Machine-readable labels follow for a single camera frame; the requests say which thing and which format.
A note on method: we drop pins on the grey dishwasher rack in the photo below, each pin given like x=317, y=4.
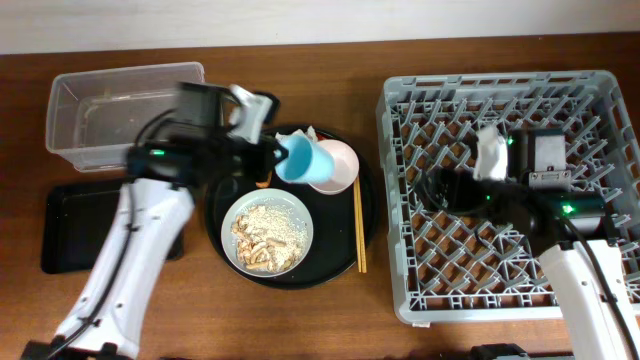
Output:
x=450, y=269

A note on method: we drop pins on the orange carrot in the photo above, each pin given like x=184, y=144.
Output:
x=266, y=182

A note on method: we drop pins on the wooden chopstick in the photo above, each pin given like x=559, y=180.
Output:
x=357, y=219
x=363, y=245

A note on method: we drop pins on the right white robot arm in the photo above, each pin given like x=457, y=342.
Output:
x=522, y=179

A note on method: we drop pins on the light blue cup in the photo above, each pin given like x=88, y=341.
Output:
x=306, y=162

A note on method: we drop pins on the crumpled white napkin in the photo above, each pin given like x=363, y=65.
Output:
x=309, y=133

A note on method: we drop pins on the clear plastic bin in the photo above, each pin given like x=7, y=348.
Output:
x=93, y=117

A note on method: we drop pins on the pink bowl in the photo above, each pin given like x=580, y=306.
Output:
x=346, y=167

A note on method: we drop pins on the black rectangular tray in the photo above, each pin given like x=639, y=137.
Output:
x=77, y=220

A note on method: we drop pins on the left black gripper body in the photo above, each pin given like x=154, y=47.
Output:
x=242, y=157

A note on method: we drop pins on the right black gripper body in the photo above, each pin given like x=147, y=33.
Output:
x=479, y=198

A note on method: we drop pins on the grey plate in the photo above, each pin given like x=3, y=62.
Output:
x=269, y=196

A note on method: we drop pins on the rice and food scraps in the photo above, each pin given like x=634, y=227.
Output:
x=269, y=239

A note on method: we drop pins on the round black serving tray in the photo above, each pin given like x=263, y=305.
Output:
x=333, y=249

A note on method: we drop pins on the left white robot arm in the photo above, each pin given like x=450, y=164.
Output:
x=213, y=132

